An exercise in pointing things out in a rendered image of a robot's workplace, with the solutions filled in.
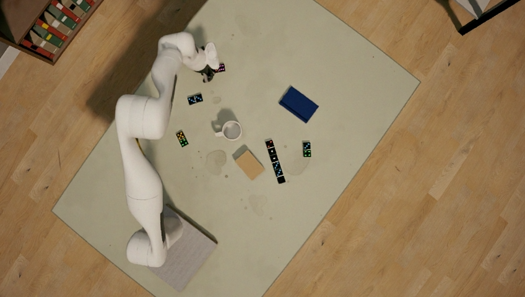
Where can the white mug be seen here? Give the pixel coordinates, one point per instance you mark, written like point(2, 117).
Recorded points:
point(231, 130)

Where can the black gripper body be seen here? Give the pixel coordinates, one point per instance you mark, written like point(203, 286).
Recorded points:
point(204, 70)

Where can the dark blue rectangular block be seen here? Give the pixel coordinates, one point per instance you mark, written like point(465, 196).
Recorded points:
point(298, 104)

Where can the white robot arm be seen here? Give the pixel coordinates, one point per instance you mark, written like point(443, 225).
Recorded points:
point(147, 118)

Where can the black domino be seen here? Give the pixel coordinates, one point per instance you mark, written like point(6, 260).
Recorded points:
point(195, 99)
point(270, 147)
point(220, 69)
point(275, 161)
point(280, 176)
point(182, 139)
point(306, 149)

